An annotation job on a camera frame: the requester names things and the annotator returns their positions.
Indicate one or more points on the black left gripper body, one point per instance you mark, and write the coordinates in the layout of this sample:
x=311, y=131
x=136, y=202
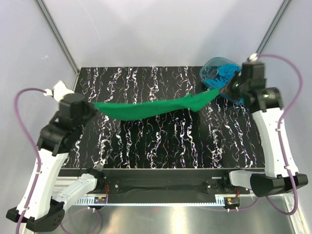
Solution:
x=90, y=111

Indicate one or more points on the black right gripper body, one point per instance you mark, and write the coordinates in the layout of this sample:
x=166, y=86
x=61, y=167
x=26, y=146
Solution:
x=237, y=87

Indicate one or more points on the green t shirt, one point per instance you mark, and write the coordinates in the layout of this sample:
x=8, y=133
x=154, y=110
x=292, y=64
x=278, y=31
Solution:
x=131, y=112

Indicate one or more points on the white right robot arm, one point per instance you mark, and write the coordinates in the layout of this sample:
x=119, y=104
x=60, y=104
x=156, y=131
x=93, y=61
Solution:
x=281, y=174

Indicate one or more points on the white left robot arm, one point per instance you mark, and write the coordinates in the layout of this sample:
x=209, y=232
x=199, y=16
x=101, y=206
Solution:
x=39, y=209

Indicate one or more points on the blue t shirt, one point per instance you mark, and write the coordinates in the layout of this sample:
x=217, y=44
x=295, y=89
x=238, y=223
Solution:
x=216, y=77

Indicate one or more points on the clear blue plastic bin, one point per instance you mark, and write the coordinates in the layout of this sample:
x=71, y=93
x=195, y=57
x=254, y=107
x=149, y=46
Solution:
x=216, y=61

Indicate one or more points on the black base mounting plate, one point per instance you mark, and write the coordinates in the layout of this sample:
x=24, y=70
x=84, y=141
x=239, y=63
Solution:
x=176, y=183

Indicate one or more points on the left aluminium corner post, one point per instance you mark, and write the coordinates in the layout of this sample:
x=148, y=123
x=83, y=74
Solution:
x=57, y=35

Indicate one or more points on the aluminium corner post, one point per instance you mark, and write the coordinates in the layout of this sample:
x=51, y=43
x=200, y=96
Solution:
x=274, y=24
x=57, y=35

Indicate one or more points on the right aluminium corner post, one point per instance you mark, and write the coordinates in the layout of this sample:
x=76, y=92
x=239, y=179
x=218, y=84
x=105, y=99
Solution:
x=274, y=24

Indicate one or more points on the aluminium front frame rail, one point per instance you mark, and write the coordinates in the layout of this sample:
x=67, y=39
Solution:
x=253, y=217

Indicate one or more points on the white slotted cable duct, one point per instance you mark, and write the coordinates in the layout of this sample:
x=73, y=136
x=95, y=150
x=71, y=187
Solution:
x=114, y=200

